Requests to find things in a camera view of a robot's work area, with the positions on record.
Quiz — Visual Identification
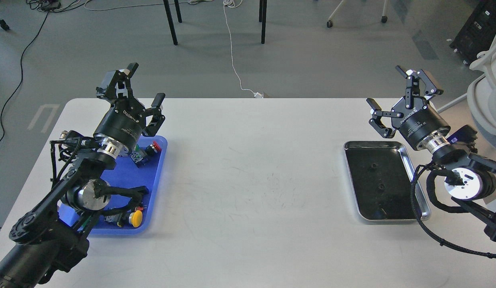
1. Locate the black table leg right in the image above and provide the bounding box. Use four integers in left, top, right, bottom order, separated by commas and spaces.
258, 0, 268, 44

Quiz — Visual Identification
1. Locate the yellow push button switch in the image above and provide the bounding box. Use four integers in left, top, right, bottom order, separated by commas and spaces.
104, 209, 143, 228

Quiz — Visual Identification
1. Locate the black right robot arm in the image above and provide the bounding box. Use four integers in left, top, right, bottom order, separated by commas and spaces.
366, 66, 496, 259

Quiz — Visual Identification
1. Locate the white floor cable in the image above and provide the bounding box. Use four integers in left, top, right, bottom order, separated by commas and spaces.
84, 0, 264, 99

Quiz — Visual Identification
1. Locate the silver metal tray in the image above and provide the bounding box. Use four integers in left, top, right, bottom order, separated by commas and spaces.
344, 140, 431, 224

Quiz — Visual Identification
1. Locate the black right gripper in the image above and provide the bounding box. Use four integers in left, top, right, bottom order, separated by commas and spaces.
366, 66, 451, 151

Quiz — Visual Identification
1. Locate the black equipment case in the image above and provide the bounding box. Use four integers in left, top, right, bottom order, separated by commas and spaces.
450, 0, 496, 65

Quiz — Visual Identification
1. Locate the red push button switch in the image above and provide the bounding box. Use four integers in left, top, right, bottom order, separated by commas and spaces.
129, 141, 162, 168

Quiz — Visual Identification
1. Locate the black table leg left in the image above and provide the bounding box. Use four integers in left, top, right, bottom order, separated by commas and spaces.
163, 0, 182, 46

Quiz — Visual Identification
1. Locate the white office chair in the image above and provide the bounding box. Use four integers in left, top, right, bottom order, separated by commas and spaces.
437, 38, 496, 149

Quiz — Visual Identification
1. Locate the white rolling chair base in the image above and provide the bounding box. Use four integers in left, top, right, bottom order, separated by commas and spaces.
325, 0, 390, 28

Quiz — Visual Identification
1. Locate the black floor cable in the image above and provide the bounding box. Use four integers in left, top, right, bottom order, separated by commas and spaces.
0, 0, 72, 151

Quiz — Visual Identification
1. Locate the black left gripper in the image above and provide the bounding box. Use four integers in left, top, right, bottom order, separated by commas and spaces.
93, 63, 166, 153

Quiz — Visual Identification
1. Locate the black table leg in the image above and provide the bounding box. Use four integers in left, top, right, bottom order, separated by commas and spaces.
163, 0, 182, 46
258, 0, 268, 44

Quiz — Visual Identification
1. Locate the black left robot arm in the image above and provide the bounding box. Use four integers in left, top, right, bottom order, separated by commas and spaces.
0, 62, 165, 288

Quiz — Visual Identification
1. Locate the blue plastic tray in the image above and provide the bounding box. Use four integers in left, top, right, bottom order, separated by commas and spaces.
56, 135, 168, 235

